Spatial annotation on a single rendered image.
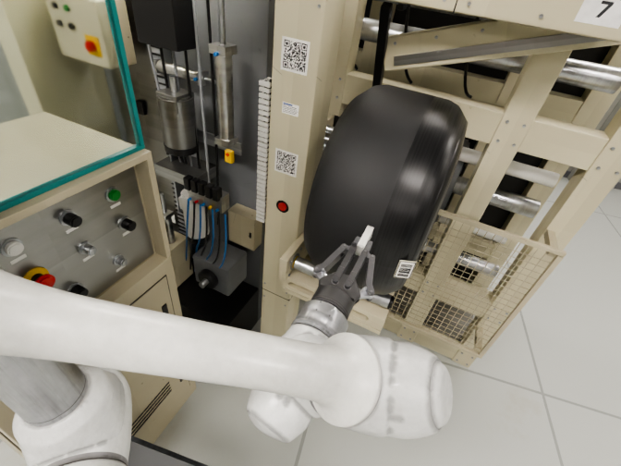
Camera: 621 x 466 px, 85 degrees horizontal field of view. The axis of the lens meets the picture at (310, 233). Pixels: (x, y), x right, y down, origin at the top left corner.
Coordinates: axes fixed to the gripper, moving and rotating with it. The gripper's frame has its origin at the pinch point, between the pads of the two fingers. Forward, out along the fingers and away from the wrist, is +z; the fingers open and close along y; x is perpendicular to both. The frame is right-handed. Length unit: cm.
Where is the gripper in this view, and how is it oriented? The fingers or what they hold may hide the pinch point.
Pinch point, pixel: (364, 240)
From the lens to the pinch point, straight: 74.8
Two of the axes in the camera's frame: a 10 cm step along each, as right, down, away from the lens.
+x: -0.6, 6.9, 7.2
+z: 4.4, -6.3, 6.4
